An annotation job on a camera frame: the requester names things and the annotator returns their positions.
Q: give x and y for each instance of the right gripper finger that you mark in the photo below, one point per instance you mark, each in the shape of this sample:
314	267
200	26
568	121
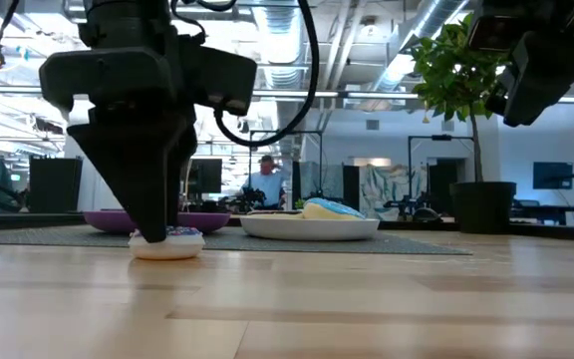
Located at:
551	75
497	105

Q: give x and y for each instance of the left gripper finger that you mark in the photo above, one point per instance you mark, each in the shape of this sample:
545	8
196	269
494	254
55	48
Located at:
137	174
183	174

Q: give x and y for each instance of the small sprinkled white donut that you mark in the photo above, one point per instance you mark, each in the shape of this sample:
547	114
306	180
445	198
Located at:
177	249

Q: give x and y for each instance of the large blue icing donut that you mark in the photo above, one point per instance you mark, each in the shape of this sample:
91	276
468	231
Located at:
332	209

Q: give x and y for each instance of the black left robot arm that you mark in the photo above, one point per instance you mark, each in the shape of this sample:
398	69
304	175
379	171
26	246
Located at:
127	25

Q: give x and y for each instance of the black computer monitor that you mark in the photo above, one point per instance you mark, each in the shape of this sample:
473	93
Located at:
209	174

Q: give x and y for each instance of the purple plate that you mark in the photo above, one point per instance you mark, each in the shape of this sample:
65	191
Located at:
207	221

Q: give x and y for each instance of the green indoor tree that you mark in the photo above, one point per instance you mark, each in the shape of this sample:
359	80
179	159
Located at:
459	65

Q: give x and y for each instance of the black partition panel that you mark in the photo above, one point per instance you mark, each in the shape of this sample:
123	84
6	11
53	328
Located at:
55	184

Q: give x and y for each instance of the black plant pot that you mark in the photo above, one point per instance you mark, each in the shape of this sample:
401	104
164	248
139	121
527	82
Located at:
481	207

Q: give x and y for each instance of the grey woven placemat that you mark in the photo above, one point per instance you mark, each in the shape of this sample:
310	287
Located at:
43	237

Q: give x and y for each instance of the dark background desk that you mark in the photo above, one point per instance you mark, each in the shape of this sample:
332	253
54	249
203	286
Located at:
551	210

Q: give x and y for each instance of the grey draped cloth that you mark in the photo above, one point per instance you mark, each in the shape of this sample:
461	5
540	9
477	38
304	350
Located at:
391	187

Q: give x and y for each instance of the white plate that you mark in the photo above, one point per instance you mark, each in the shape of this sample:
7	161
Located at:
309	230

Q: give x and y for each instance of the long ceiling light strip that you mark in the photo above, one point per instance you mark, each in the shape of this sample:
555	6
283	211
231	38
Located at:
357	94

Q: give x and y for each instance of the black cabinet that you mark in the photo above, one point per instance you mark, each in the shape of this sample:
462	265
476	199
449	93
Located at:
351	192

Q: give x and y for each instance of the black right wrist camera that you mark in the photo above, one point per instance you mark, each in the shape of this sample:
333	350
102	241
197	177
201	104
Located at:
496	32

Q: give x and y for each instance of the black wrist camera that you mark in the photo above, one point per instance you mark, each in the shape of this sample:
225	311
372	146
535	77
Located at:
496	32
227	80

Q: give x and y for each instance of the black background rig frame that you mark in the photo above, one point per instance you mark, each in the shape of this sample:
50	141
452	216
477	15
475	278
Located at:
312	132
441	137

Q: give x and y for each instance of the blue wall screen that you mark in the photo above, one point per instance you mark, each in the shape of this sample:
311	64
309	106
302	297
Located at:
552	175

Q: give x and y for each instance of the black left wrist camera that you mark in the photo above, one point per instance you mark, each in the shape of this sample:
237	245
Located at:
227	80

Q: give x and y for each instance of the silver ceiling duct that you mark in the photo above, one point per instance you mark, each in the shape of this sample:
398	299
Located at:
416	35
279	35

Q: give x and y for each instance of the black table frame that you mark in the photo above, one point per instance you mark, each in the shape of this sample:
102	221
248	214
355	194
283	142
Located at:
33	221

